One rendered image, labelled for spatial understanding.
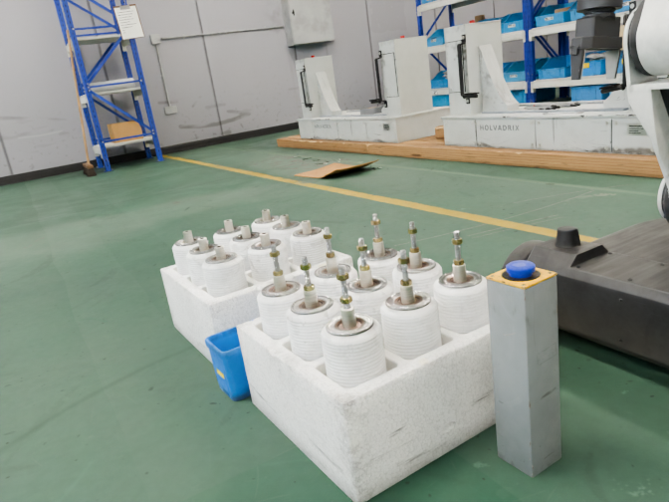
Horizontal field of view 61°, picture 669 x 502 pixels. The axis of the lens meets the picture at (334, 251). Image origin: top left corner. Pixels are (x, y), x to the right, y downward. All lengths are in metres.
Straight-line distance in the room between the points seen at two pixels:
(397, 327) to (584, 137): 2.31
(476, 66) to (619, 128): 1.11
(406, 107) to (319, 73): 1.43
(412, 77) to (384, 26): 4.35
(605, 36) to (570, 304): 0.56
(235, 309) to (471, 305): 0.57
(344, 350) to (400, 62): 3.55
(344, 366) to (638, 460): 0.47
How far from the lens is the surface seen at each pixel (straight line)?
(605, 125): 3.03
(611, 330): 1.20
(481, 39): 3.78
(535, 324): 0.85
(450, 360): 0.94
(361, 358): 0.86
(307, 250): 1.41
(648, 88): 1.21
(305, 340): 0.96
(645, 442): 1.07
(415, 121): 4.34
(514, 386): 0.90
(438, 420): 0.97
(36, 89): 7.04
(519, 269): 0.83
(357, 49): 8.36
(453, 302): 0.98
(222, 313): 1.30
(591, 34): 1.36
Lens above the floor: 0.62
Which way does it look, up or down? 17 degrees down
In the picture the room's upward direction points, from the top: 8 degrees counter-clockwise
